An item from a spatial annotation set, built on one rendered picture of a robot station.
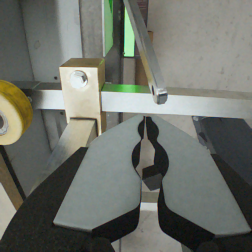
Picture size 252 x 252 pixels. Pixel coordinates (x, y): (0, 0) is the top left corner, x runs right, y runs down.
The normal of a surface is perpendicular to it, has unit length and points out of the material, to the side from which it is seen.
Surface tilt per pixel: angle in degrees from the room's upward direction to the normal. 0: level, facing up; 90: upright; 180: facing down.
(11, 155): 90
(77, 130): 90
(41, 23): 0
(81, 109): 0
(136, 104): 0
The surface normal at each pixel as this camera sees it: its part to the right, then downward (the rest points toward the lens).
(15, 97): 0.84, -0.43
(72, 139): 0.03, -0.84
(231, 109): -0.05, 0.55
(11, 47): 1.00, 0.05
